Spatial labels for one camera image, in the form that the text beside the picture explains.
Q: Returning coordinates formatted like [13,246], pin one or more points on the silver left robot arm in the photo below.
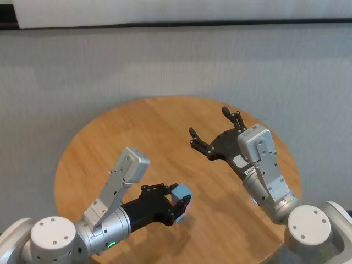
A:
[82,233]

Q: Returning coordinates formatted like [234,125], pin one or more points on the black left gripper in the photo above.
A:
[151,209]

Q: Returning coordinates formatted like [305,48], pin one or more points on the black horizontal trim strip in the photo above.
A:
[165,24]

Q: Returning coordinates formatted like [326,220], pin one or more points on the white wall panel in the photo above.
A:
[165,11]

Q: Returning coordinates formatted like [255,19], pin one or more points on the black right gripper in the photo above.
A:
[228,145]

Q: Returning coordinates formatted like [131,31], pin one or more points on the pink cube block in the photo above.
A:
[188,206]

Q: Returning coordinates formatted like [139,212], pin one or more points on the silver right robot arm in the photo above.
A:
[302,220]

